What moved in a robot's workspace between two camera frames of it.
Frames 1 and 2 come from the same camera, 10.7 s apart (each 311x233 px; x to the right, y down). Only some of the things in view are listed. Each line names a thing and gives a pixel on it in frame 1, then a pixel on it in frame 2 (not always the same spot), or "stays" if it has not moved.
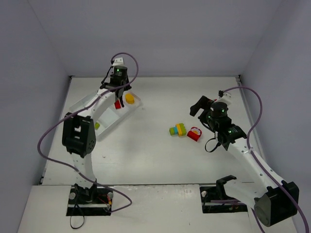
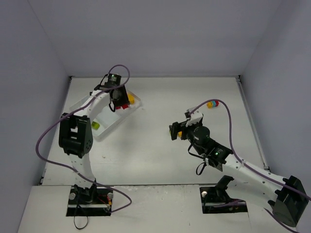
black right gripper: x=204 y=110 -> x=175 y=131
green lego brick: x=97 y=125 stays
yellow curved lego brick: x=129 y=98 stays
